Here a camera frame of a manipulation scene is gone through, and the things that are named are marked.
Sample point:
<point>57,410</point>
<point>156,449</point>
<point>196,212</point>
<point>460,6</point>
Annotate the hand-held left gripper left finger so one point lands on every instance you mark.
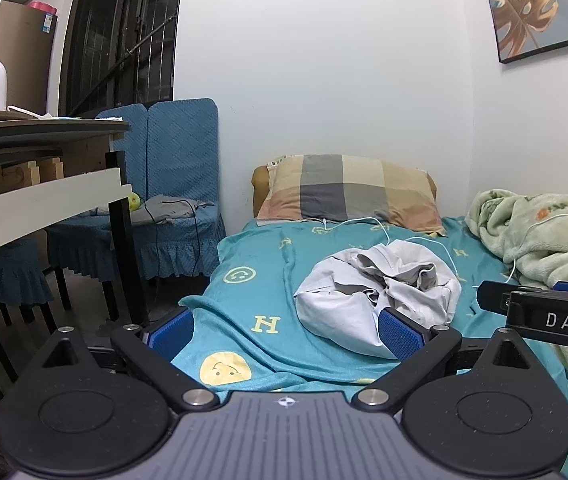
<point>171,334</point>

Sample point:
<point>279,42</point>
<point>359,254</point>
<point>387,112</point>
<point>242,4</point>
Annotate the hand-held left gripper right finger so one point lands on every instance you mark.
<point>400,335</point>

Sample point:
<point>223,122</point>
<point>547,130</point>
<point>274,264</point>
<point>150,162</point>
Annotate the white garment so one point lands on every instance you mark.
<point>334,310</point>

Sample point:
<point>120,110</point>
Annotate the green fleece printed blanket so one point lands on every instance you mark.
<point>539,250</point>

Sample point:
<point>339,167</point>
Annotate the teal printed bed sheet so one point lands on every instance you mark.
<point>264,285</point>

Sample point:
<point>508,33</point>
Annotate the grey cloth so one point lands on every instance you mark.
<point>173,210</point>

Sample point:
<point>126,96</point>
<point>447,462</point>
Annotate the green toy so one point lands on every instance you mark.
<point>135,202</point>

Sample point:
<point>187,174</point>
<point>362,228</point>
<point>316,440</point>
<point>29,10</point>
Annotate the plaid pillow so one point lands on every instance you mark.
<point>344,190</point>

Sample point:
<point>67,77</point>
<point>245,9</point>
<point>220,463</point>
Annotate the tan pillow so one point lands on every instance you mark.
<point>260,187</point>

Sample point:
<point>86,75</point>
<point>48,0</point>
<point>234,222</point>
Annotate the blue covered chair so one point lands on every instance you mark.
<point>3,270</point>
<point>183,150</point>
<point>131,130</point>

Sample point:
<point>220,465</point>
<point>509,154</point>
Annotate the wooden desk with black leg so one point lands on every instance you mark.
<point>38,185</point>

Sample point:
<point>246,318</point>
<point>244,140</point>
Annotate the white papers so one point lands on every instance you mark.
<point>38,112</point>

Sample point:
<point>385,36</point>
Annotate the dark barred window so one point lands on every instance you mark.
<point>113,35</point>

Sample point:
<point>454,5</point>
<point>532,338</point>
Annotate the cardboard box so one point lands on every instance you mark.
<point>23,60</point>

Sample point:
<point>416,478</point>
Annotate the pink lid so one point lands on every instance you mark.
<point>42,8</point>

